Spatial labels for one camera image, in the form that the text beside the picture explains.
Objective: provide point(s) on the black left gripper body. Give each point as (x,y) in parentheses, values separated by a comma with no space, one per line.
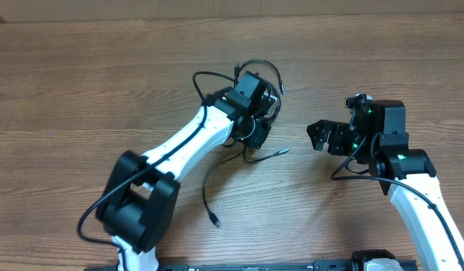
(256,132)

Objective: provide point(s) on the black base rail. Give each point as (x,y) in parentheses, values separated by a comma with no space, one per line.
(317,265)

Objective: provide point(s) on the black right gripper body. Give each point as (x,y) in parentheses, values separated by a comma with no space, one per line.
(344,142)

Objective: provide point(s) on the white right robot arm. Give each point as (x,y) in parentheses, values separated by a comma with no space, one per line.
(375,144)

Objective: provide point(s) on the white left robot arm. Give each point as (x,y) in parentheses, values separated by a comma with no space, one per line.
(138,202)

